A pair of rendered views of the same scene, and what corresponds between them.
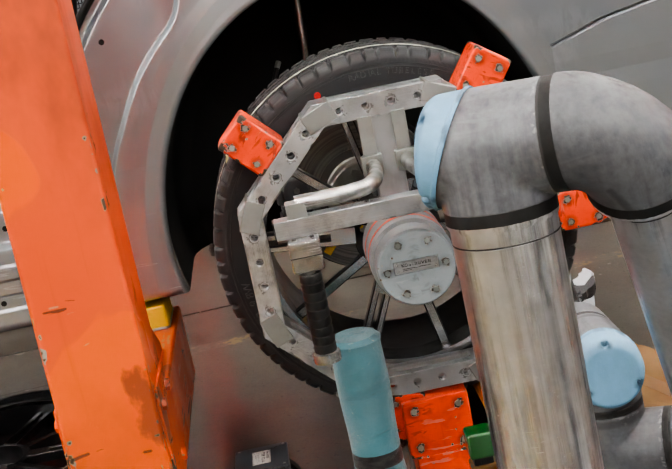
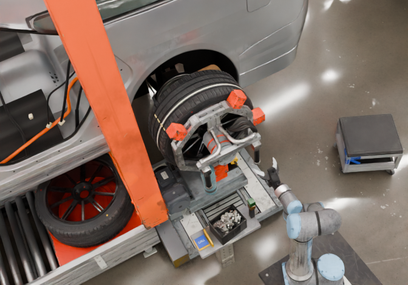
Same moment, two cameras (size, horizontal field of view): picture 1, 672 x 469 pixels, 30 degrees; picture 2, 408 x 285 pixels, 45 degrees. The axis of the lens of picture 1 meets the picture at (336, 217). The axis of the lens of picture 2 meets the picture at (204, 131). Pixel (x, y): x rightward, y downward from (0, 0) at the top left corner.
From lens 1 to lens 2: 204 cm
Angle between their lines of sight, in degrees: 42
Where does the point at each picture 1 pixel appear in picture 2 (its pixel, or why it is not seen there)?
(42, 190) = (138, 179)
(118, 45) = not seen: hidden behind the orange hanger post
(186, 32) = (135, 81)
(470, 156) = (303, 236)
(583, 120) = (327, 230)
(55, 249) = (141, 188)
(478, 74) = (238, 103)
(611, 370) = (296, 210)
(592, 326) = (291, 199)
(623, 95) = (333, 222)
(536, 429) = (304, 259)
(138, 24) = not seen: hidden behind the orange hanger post
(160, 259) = not seen: hidden behind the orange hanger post
